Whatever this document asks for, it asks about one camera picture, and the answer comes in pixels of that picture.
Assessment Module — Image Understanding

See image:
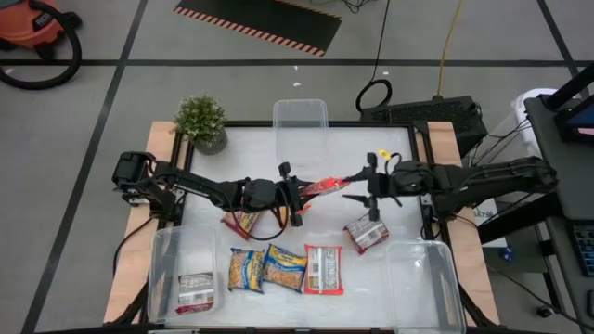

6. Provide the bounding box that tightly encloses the white waste bin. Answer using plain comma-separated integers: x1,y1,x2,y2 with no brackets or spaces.
510,87,558,159

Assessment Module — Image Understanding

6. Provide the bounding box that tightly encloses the roast beef ramen packet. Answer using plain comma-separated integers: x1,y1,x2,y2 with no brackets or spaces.
220,211,261,241
174,271,217,315
342,213,391,256

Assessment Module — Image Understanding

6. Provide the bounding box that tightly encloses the orange shop vacuum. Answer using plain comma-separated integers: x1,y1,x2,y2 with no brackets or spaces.
0,0,84,60

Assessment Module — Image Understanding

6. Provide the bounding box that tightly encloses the green plant in ribbed pot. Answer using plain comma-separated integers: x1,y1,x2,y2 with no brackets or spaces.
174,95,229,157

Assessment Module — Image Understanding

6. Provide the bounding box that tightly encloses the grey equipment cart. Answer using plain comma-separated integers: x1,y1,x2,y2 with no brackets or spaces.
477,62,594,334

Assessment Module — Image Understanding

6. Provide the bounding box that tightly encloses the yellow cable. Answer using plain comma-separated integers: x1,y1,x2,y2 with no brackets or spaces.
435,0,465,99

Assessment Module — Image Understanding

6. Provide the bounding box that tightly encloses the orange vacuum cleaner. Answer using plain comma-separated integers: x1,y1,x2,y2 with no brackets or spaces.
0,0,84,92

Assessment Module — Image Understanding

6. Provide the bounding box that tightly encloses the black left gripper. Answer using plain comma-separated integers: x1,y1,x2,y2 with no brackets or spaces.
243,161,317,228

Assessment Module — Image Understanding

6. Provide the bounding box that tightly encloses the clear plastic bin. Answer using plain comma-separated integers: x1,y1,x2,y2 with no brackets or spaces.
272,98,329,161
383,239,468,334
147,224,224,325

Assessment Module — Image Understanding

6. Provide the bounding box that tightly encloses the blue soy sauce ramen packet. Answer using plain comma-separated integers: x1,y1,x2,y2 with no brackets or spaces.
226,247,266,294
262,243,309,293

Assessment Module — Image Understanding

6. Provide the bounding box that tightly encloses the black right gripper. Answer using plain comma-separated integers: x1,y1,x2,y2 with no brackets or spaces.
342,152,435,222

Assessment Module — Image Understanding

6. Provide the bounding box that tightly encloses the black computer case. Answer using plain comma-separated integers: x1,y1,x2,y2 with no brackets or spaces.
359,95,489,159

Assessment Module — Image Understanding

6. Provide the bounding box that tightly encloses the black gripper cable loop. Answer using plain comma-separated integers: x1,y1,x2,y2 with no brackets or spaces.
230,185,291,242

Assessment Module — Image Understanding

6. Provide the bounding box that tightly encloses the black hazard-striped floor mat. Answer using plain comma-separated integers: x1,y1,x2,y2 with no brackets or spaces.
173,0,343,58

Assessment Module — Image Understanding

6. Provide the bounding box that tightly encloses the black table frame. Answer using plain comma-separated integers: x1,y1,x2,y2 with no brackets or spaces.
138,120,488,334

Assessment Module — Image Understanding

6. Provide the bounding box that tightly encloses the orange-red ramen packet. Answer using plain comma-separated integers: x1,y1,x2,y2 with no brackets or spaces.
303,244,345,296
299,175,352,199

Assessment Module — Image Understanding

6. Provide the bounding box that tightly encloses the cart monitor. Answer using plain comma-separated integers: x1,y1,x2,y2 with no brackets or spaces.
554,105,594,144

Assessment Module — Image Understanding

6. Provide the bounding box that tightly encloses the black keyboard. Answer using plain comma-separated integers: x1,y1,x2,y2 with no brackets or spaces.
571,222,594,279

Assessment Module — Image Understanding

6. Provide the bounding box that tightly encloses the wooden table side board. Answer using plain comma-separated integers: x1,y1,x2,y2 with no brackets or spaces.
102,121,187,326
425,121,501,326

